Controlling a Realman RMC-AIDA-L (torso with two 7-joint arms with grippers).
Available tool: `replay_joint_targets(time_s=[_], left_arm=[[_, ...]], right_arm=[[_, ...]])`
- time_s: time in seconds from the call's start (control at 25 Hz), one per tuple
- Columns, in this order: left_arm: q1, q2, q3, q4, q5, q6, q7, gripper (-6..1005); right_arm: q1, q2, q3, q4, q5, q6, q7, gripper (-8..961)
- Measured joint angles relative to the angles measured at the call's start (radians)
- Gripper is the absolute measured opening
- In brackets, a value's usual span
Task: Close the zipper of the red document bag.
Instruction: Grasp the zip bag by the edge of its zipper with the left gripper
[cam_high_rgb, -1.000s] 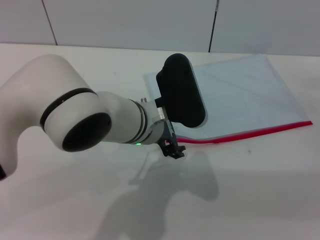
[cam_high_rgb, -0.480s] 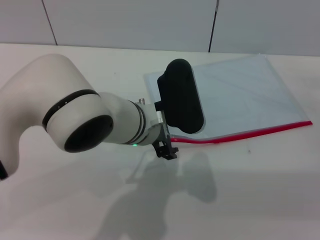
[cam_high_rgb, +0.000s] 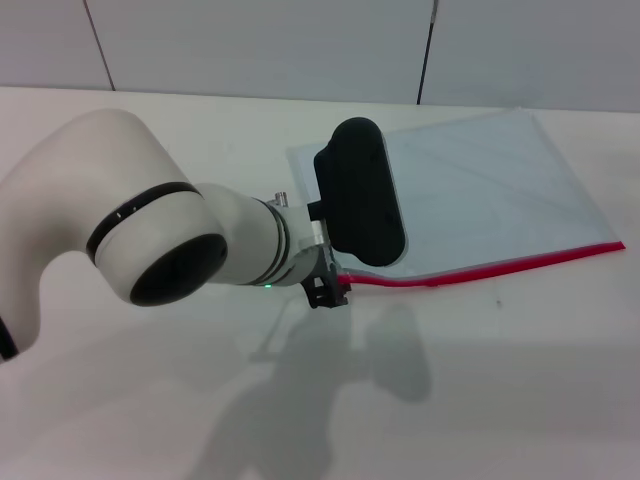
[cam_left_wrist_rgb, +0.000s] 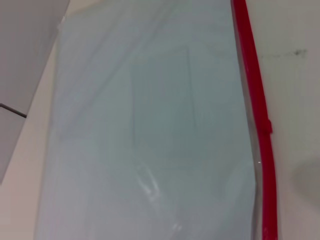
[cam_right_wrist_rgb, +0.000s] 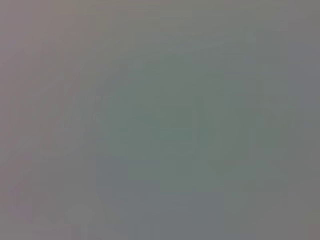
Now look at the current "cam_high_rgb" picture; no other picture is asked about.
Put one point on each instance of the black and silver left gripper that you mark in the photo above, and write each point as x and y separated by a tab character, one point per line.
357	192

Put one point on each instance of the clear document bag red zip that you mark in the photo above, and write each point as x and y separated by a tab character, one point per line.
490	200

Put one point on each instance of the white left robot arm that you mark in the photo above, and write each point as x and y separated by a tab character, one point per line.
125	200

